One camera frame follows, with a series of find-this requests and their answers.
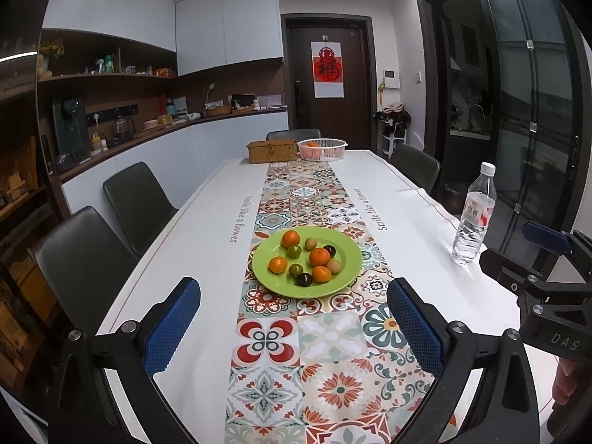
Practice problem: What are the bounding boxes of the small orange kumquat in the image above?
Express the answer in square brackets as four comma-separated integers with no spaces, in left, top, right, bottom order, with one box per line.
[268,256,288,275]

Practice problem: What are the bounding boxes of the tan longan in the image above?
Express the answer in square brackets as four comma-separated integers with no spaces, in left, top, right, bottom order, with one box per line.
[326,259,341,274]
[304,238,317,250]

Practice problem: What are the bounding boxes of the dark plum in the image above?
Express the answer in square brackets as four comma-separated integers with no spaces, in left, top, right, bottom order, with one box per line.
[295,273,314,287]
[324,245,336,258]

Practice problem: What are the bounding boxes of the green tomato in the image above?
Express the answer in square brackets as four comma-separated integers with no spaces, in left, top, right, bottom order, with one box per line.
[289,263,304,278]
[286,245,302,259]

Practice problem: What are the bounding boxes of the small orange mandarin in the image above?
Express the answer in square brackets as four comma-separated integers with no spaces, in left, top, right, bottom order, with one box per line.
[311,266,332,284]

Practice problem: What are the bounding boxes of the large orange mandarin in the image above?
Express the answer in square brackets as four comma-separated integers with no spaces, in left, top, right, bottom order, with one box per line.
[309,248,331,268]

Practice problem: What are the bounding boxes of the right hand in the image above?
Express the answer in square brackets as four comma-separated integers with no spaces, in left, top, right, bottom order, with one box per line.
[552,358,591,406]

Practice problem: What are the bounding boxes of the clear water bottle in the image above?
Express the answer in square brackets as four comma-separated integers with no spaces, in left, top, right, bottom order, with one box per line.
[451,162,497,266]

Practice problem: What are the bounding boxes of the grey chair near left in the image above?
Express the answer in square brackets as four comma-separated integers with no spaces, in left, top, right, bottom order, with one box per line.
[34,205,138,336]

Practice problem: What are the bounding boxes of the grey chair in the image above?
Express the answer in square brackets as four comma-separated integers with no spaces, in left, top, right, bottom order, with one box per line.
[388,143,441,194]
[102,161,178,257]
[34,205,138,336]

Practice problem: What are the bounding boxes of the white tablecloth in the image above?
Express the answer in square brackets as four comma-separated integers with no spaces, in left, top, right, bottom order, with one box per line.
[100,151,520,443]

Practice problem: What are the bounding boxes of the grey chair right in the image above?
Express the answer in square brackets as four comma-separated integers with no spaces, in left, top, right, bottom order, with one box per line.
[388,143,441,194]

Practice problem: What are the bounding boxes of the grey chair far left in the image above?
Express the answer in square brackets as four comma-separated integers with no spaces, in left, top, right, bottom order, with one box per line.
[102,161,178,257]

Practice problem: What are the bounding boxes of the green plate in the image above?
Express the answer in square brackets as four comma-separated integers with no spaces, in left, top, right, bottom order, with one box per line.
[252,226,362,300]

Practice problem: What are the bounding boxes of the patterned table runner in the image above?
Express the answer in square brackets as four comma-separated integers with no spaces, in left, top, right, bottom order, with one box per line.
[224,151,433,443]

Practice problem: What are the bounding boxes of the dark glass sliding door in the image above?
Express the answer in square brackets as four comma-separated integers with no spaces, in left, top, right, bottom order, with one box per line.
[481,0,587,272]

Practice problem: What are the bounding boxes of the white lower cabinets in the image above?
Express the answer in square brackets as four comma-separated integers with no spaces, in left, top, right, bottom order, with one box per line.
[61,107,288,233]

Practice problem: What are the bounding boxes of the white cabinets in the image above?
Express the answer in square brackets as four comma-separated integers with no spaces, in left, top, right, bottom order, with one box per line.
[61,107,288,233]
[43,0,283,74]

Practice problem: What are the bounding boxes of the dark wooden door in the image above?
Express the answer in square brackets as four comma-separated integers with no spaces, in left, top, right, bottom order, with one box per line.
[281,13,377,150]

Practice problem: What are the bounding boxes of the plastic fruit basket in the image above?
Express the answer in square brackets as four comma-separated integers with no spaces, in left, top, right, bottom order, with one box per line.
[297,138,348,162]

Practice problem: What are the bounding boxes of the black coffee machine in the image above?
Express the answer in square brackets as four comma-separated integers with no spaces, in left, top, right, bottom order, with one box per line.
[53,98,91,174]

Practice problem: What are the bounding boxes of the wicker box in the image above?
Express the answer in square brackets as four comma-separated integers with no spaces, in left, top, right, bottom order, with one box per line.
[247,139,298,164]

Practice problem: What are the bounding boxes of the grey chair head end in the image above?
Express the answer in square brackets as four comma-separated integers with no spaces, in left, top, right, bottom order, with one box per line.
[266,128,321,141]

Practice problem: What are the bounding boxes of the red fu calendar poster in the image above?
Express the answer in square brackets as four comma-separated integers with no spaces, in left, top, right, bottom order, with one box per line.
[310,41,344,98]

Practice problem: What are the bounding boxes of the white upper cabinets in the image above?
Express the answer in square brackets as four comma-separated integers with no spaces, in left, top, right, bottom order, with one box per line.
[43,0,283,74]

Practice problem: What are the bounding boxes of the wall intercom panel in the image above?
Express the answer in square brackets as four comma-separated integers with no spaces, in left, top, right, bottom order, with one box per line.
[382,69,400,89]

